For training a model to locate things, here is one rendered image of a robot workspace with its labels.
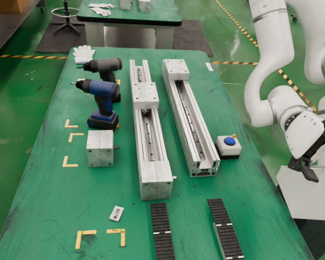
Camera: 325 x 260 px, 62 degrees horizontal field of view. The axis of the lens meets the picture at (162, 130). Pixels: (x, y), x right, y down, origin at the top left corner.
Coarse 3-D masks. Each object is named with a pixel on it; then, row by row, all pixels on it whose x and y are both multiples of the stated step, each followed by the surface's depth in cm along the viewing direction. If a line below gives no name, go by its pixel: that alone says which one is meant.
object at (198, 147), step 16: (176, 96) 127; (192, 96) 128; (176, 112) 122; (192, 112) 122; (192, 128) 114; (192, 144) 102; (208, 144) 103; (192, 160) 97; (208, 160) 102; (192, 176) 101
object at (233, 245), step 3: (222, 243) 78; (225, 243) 78; (228, 243) 78; (231, 243) 78; (234, 243) 78; (237, 243) 78; (222, 246) 78; (225, 246) 78; (228, 246) 78; (231, 246) 78; (234, 246) 78; (237, 246) 78; (225, 249) 77; (228, 249) 77
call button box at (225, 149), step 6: (222, 138) 110; (234, 138) 111; (216, 144) 113; (222, 144) 107; (228, 144) 107; (234, 144) 108; (216, 150) 110; (222, 150) 106; (228, 150) 106; (234, 150) 107; (240, 150) 107; (222, 156) 108; (228, 156) 108; (234, 156) 109
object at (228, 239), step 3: (222, 237) 79; (225, 237) 80; (228, 237) 80; (231, 237) 80; (234, 237) 80; (222, 240) 79; (225, 240) 79; (228, 240) 79; (231, 240) 79; (234, 240) 79; (237, 240) 79
